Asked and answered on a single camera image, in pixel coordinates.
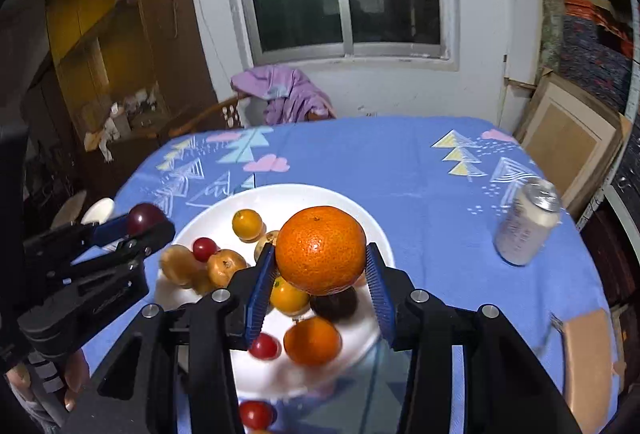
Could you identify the stack of patterned boxes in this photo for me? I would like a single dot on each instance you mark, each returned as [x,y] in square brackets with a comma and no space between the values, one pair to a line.
[590,49]

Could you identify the yellow speckled passion fruit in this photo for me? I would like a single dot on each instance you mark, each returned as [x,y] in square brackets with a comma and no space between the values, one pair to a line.
[265,241]

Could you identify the patterned canvas panel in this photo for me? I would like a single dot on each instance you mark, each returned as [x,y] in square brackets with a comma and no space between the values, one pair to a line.
[550,14]

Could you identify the dark purple plum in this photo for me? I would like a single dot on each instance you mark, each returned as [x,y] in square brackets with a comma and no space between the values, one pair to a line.
[145,215]

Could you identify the small orange citrus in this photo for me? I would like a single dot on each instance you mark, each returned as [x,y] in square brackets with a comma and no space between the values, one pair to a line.
[287,296]
[247,224]

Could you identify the large orange mandarin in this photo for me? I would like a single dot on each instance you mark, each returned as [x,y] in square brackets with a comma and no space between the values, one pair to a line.
[312,341]
[320,249]

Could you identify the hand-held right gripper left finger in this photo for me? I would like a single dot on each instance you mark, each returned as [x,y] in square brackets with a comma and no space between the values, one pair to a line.
[260,294]

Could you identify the wooden cabinet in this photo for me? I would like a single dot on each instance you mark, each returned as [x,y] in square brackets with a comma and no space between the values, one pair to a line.
[125,39]

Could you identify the wrinkled brown passion fruit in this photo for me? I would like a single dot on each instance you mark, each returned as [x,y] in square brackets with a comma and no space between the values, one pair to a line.
[227,266]

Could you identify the wooden chair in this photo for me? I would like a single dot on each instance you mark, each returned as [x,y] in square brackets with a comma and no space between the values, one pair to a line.
[200,116]

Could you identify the white board panel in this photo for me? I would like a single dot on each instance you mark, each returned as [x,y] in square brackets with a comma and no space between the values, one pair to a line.
[520,39]

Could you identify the tan leather wallet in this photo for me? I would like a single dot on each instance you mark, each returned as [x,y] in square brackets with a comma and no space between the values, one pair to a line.
[590,364]

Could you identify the wooden picture frame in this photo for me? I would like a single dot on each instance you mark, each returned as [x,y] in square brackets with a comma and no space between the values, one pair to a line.
[565,144]

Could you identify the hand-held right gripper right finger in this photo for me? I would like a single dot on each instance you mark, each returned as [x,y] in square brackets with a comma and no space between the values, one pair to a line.
[380,299]

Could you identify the white rag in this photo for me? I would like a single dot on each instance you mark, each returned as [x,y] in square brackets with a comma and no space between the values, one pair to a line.
[102,139]

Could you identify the blue printed tablecloth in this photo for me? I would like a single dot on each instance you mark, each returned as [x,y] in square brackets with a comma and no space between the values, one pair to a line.
[400,174]

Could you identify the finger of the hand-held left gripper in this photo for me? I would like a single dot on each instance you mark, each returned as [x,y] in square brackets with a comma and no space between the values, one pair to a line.
[150,239]
[110,226]

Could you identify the white plate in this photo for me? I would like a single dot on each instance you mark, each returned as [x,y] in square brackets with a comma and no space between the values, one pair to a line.
[280,199]

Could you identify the white metal shelf rack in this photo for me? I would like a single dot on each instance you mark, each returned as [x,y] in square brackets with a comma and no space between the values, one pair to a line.
[634,84]

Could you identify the printed paper cup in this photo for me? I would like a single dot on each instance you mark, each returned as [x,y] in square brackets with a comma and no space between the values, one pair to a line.
[97,210]

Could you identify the white beverage can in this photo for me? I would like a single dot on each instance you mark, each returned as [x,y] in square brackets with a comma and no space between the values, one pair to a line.
[525,224]

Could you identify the dark brown mangosteen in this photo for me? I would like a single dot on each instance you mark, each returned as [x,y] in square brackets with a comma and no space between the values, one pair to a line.
[335,306]

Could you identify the straw hat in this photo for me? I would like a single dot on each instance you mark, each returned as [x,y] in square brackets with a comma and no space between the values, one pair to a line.
[67,211]

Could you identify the person's left hand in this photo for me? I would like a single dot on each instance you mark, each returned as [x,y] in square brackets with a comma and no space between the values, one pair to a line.
[77,374]

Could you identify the tan oval fruit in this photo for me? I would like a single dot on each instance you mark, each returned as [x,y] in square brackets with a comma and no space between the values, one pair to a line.
[176,264]

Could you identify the purple cloth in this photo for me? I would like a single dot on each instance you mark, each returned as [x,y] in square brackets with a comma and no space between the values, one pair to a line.
[285,89]

